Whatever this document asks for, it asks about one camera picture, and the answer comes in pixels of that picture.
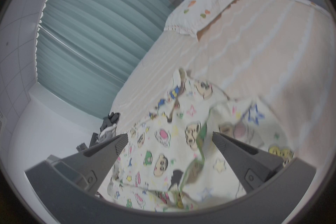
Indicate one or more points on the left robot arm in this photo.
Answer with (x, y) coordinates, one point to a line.
(94, 140)

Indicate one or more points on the blue-green curtain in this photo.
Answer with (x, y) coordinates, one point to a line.
(105, 7)
(78, 73)

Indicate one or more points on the white printed pillow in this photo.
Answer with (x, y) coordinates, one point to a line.
(204, 5)

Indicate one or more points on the white printed pyjama top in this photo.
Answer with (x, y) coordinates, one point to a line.
(162, 152)

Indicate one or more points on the black garment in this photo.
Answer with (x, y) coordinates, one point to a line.
(112, 118)

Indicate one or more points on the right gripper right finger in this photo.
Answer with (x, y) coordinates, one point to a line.
(244, 162)

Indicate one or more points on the bed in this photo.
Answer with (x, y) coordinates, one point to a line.
(262, 47)

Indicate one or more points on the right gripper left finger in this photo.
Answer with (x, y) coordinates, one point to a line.
(99, 160)

